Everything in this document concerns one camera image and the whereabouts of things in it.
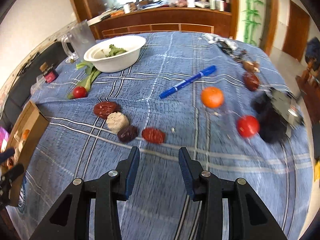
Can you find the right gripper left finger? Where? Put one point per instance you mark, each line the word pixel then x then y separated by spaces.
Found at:
pixel 68 218

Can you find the black device on table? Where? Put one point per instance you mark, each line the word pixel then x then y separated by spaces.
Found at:
pixel 278 114

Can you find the wooden counter cabinet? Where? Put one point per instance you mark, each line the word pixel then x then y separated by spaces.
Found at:
pixel 195 20

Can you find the red cherry tomato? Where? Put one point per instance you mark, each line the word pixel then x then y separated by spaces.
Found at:
pixel 79 92
pixel 247 126

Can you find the small orange far mandarin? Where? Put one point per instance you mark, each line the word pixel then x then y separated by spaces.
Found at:
pixel 212 97

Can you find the dark red jujube date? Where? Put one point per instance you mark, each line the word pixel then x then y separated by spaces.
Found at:
pixel 153 135

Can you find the black leather sofa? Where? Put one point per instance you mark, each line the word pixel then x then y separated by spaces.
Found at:
pixel 19 94

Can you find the red jujube date back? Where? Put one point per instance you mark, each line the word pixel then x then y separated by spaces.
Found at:
pixel 104 109

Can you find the red date far right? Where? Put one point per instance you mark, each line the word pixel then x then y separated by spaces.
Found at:
pixel 251 81

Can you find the brown wooden door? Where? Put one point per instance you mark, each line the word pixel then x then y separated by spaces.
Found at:
pixel 297 32

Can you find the pink gift bag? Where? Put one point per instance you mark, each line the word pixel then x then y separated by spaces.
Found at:
pixel 4 137

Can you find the blue plaid tablecloth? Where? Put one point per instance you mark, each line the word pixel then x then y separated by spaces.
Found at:
pixel 77 143

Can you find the blue marker pen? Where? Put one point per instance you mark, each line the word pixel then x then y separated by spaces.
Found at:
pixel 205 72

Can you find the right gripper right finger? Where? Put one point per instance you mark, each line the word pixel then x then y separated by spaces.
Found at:
pixel 248 216

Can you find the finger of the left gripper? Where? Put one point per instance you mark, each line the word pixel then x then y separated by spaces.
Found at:
pixel 7 154
pixel 7 181

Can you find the clear plastic pitcher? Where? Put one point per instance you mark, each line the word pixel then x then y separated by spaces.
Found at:
pixel 77 41

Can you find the dark date beside plum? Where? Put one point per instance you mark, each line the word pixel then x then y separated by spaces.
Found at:
pixel 128 133

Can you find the dark jacket on railing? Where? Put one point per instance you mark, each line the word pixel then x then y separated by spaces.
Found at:
pixel 312 53

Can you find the green leafy vegetable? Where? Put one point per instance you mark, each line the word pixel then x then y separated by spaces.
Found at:
pixel 91 71

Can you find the brown cardboard tray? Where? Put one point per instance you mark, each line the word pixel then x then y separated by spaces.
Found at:
pixel 30 118

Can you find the white plastic bowl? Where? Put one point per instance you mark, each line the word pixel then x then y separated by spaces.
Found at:
pixel 131 43

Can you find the red cherry tomato right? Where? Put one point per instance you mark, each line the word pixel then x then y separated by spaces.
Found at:
pixel 247 126

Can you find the dark jar pink label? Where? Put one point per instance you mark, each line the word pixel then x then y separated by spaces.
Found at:
pixel 49 73

